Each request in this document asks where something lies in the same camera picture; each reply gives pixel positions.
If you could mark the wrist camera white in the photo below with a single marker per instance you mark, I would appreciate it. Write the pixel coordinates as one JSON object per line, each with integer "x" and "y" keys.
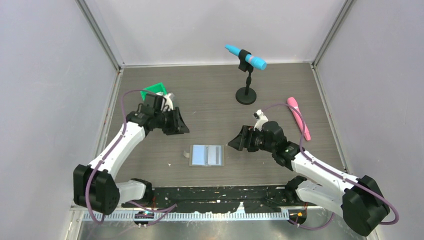
{"x": 167, "y": 103}
{"x": 260, "y": 118}

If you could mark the grey leather card holder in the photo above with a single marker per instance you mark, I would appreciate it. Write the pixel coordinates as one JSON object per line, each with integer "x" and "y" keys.
{"x": 200, "y": 155}

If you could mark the green plastic bin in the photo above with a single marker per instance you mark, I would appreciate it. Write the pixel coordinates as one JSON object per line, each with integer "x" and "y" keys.
{"x": 155, "y": 88}

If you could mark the pink toy microphone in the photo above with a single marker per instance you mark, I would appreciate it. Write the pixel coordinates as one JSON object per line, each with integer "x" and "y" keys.
{"x": 294, "y": 107}

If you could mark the aluminium frame rail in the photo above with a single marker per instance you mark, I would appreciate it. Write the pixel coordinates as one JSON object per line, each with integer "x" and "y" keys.
{"x": 198, "y": 216}

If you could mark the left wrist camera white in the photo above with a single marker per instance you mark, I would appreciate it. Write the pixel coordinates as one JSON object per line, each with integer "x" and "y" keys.
{"x": 167, "y": 103}

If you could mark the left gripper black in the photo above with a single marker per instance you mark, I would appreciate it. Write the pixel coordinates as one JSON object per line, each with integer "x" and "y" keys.
{"x": 177, "y": 126}

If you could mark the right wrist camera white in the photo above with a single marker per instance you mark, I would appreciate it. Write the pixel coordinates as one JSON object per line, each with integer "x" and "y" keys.
{"x": 260, "y": 118}

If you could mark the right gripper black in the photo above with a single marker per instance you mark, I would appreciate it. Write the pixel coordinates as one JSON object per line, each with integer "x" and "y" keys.
{"x": 240, "y": 142}

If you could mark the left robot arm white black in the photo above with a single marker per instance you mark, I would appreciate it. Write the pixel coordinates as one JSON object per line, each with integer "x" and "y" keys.
{"x": 94, "y": 184}

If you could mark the black microphone stand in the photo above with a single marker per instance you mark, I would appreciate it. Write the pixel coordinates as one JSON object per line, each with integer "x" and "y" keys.
{"x": 245, "y": 95}

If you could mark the blue toy microphone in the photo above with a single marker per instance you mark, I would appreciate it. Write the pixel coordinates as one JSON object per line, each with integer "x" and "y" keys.
{"x": 246, "y": 59}

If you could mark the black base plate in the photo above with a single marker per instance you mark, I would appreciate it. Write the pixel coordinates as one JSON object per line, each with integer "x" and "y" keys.
{"x": 165, "y": 197}

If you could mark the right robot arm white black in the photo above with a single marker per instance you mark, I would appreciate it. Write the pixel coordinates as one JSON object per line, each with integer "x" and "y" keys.
{"x": 358, "y": 200}

